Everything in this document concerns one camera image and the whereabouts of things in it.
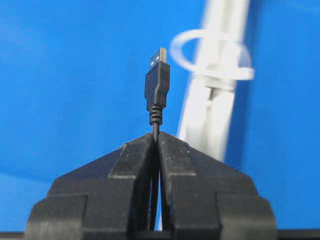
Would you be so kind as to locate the white zip tie loop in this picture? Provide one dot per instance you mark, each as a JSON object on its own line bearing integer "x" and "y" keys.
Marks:
{"x": 222, "y": 60}

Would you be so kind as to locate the square aluminium extrusion frame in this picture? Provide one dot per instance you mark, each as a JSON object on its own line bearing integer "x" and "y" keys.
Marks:
{"x": 206, "y": 116}

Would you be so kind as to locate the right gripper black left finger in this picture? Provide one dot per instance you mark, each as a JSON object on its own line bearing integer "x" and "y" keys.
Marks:
{"x": 106, "y": 199}

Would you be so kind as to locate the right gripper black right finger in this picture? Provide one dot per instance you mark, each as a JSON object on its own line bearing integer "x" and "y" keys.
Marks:
{"x": 205, "y": 199}

